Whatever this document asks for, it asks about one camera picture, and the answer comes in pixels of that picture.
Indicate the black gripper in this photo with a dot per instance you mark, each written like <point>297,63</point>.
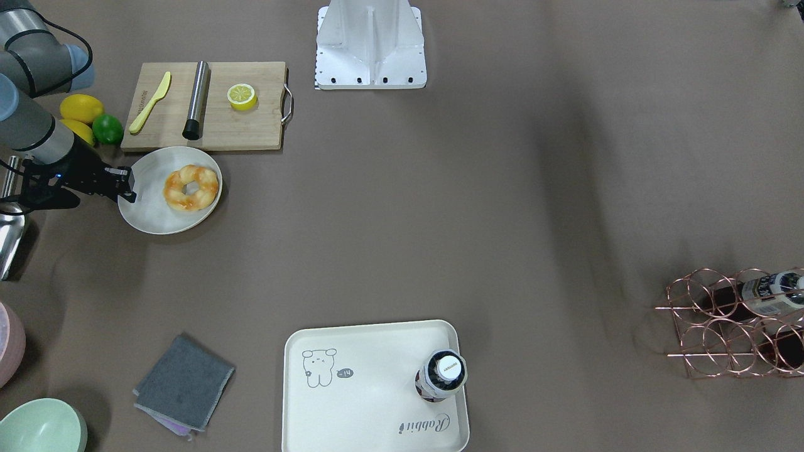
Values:
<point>86,165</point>

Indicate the white round plate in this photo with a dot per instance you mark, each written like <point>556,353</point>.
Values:
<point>151,212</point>

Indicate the glazed donut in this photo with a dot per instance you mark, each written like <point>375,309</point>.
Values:
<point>191,188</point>

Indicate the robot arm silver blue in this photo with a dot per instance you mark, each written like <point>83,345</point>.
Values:
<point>35,63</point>

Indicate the cream rabbit tray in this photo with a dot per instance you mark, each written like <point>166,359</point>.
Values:
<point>353,388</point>

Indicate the dark drink bottle on tray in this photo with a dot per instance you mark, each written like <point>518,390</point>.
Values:
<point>441,376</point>

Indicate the green lime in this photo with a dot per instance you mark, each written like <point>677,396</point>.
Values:
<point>107,130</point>

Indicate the yellow plastic knife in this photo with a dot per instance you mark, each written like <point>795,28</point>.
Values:
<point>159,94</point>

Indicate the yellow lemon lower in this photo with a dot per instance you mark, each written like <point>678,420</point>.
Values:
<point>81,130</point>

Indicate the yellow lemon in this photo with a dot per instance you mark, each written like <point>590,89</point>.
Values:
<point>81,107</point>
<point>81,130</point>

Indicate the yellow lemon upper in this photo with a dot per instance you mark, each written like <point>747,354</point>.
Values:
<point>81,107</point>

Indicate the metal ice scoop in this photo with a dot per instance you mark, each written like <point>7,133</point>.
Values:
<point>13,219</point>

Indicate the half lemon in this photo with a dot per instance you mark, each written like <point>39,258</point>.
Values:
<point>242,97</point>

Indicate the bamboo cutting board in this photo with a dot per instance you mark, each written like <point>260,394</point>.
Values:
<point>223,128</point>

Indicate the pink bowl of ice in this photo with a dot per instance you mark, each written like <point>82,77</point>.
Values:
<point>13,343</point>

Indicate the grey folded cloth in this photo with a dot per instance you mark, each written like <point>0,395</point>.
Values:
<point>184,387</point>

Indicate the mint green bowl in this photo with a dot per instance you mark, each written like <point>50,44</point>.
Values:
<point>45,424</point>

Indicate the bottle lying in rack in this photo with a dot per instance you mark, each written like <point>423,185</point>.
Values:
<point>772,295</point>

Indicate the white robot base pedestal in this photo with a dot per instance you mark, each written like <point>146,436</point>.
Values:
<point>370,45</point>

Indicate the copper wire bottle rack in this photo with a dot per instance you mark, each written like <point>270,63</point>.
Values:
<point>712,346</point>

